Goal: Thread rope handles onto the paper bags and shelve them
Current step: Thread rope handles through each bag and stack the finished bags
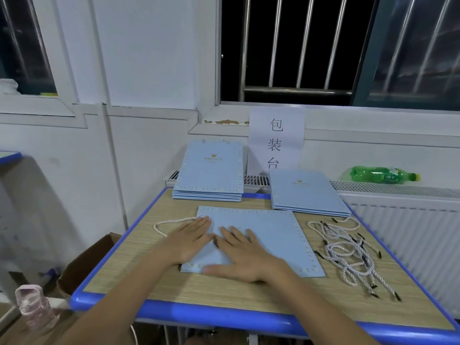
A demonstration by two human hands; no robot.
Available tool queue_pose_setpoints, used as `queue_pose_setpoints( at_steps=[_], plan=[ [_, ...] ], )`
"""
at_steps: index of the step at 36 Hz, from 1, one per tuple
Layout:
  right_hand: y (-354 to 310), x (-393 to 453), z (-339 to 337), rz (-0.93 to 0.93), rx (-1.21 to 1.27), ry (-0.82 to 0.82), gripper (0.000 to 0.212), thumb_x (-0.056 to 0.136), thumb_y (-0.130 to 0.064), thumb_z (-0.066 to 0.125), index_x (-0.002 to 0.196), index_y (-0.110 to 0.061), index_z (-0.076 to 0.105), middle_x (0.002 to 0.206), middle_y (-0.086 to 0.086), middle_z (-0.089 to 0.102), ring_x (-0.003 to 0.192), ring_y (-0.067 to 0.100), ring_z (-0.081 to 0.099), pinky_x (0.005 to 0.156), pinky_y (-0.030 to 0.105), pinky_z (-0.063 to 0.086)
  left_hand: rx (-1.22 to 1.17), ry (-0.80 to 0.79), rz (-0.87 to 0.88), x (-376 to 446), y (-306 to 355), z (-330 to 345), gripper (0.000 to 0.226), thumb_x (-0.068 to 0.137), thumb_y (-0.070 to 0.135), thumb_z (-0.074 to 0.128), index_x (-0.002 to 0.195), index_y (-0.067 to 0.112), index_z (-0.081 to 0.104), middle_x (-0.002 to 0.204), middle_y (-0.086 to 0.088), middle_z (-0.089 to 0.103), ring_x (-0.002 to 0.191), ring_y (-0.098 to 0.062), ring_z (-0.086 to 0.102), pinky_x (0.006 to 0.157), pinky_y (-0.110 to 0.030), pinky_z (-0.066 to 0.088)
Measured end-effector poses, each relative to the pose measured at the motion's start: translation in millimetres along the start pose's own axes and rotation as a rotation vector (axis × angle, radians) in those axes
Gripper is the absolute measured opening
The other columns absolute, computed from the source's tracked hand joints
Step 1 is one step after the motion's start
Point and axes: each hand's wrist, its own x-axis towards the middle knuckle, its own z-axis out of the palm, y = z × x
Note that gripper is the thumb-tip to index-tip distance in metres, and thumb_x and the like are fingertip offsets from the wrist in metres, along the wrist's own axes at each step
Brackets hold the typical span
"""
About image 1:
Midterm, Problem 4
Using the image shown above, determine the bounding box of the white paper sign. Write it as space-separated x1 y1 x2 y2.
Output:
246 107 306 173

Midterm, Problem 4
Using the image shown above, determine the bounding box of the pink water bottle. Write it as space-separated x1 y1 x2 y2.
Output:
14 284 60 335

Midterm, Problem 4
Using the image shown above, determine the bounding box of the green plastic bottle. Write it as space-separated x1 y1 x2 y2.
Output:
349 166 420 185

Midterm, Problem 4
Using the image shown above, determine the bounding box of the stack of blue paper bags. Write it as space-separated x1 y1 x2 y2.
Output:
269 169 353 218

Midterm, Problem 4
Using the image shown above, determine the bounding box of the small white container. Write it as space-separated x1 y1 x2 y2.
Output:
0 77 19 95

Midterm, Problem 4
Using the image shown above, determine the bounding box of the teal framed sliding window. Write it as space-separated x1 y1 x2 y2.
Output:
354 0 460 112

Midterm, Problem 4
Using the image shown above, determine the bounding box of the metal window grille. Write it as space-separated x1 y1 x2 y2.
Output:
221 0 375 105

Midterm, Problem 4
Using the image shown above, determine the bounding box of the person's right forearm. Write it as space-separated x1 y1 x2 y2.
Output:
262 262 378 345

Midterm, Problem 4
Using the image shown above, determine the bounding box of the person's right hand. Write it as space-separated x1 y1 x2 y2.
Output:
201 226 285 283

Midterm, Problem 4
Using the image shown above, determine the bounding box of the person's left forearm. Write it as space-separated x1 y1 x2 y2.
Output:
61 251 188 345

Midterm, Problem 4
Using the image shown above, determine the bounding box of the blue-edged wooden desk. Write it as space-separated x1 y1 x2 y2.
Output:
69 186 460 345

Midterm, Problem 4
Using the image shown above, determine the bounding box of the white black-tipped rope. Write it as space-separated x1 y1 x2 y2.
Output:
154 218 198 239

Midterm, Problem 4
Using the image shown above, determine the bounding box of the brown cardboard box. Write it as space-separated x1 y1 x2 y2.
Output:
57 232 122 298

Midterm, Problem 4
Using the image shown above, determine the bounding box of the pile of white twisted ropes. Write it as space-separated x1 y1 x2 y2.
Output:
308 218 402 302

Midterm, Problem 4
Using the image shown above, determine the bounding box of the white framed window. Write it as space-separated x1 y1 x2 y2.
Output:
0 0 87 128

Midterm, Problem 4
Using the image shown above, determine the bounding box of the person's left hand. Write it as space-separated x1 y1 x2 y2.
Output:
161 216 214 265

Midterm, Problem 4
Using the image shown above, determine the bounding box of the grey metal desk blue edge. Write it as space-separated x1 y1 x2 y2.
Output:
0 150 23 167

